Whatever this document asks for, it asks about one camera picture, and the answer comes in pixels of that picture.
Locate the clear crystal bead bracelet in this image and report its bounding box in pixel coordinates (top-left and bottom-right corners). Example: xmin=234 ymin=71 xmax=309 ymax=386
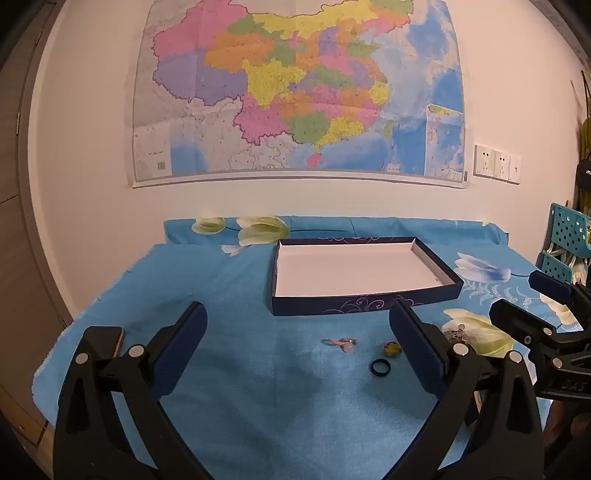
xmin=441 ymin=323 xmax=472 ymax=345

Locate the pink hair clip charm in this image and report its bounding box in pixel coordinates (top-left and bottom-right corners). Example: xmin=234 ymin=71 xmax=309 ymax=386
xmin=322 ymin=338 xmax=359 ymax=354

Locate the mustard yellow hanging coat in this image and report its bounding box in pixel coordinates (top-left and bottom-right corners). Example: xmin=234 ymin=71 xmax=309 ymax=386
xmin=575 ymin=70 xmax=591 ymax=216

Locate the smartphone with gold edge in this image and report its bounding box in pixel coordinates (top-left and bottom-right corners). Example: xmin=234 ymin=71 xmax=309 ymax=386
xmin=111 ymin=327 xmax=125 ymax=358

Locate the black handbag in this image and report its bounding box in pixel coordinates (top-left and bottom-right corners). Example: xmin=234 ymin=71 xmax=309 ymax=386
xmin=575 ymin=160 xmax=591 ymax=192

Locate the grey wardrobe door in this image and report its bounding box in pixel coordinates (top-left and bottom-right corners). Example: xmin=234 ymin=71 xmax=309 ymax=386
xmin=1 ymin=1 xmax=71 ymax=454

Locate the dark blue shallow box tray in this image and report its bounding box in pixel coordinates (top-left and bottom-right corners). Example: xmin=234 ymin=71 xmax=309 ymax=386
xmin=270 ymin=237 xmax=464 ymax=316

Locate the white wall socket panel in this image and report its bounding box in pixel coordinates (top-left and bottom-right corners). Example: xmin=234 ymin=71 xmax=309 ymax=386
xmin=473 ymin=144 xmax=523 ymax=185

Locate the colourful wall map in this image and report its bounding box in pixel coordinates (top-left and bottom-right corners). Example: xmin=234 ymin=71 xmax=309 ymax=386
xmin=129 ymin=1 xmax=468 ymax=188

